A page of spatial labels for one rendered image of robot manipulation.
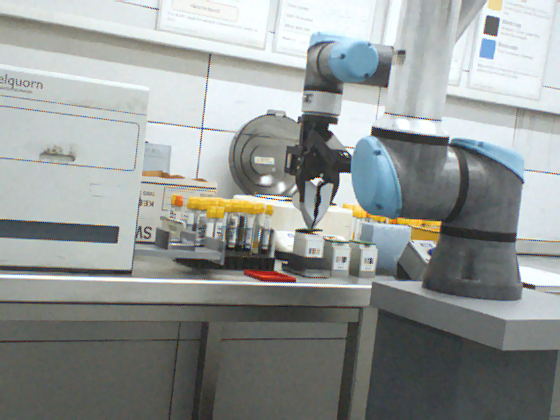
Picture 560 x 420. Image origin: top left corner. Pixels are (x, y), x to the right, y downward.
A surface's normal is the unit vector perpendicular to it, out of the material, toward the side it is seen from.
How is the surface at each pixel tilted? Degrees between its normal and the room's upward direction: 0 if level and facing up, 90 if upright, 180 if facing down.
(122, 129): 90
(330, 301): 90
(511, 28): 92
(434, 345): 90
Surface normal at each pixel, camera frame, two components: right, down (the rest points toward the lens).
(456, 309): -0.85, -0.07
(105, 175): 0.51, 0.11
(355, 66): 0.32, 0.08
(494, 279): 0.22, -0.23
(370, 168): -0.95, 0.05
